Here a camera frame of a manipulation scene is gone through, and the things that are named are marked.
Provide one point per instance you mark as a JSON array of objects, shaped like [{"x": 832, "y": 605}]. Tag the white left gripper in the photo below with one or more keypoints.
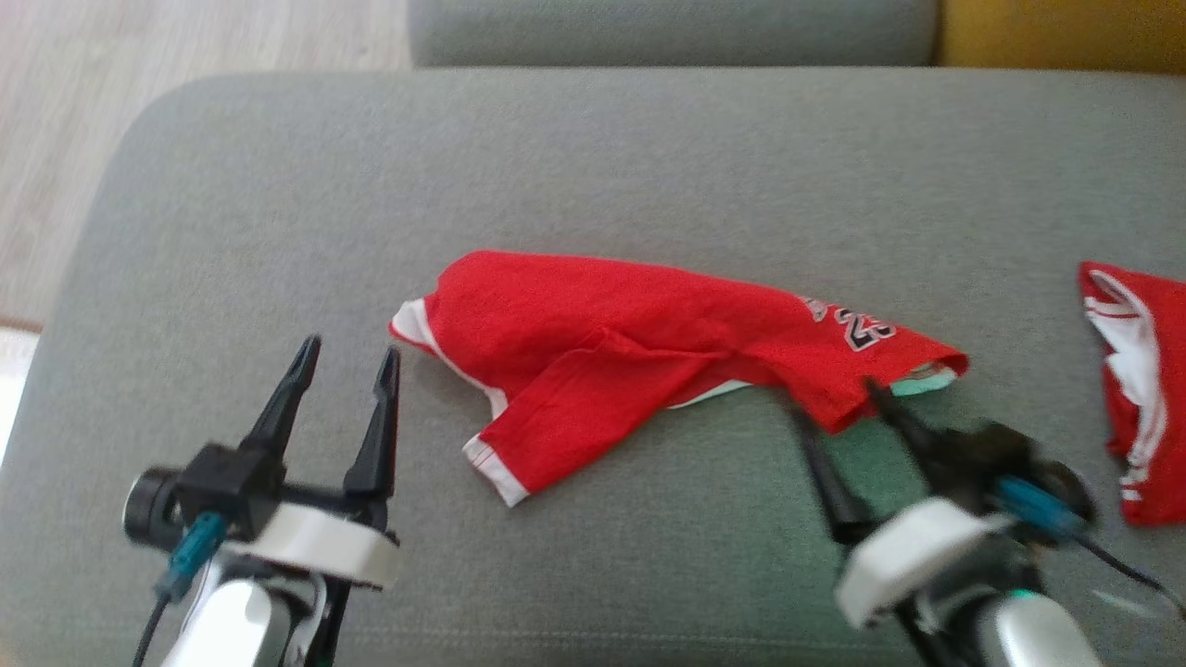
[{"x": 324, "y": 547}]

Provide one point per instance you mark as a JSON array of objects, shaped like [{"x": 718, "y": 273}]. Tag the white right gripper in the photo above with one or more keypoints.
[{"x": 917, "y": 551}]

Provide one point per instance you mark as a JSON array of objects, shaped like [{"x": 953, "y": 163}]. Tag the red basketball shorts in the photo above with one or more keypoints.
[{"x": 649, "y": 343}]

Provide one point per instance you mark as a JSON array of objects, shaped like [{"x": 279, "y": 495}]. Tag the red basketball jersey white sleeves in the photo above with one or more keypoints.
[{"x": 1144, "y": 389}]

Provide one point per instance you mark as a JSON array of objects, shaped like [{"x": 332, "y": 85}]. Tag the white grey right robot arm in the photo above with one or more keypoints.
[{"x": 1028, "y": 630}]

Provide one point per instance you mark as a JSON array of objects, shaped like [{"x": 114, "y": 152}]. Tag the large grey sofa chaise cushion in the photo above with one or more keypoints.
[{"x": 593, "y": 185}]

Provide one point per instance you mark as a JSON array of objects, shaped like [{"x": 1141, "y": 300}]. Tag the yellow sofa backrest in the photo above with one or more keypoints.
[{"x": 1066, "y": 32}]

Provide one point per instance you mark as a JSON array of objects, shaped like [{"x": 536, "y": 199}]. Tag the grey back cushion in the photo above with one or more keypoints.
[{"x": 667, "y": 32}]

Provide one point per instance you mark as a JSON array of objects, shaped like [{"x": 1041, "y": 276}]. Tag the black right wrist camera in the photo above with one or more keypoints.
[{"x": 1001, "y": 472}]

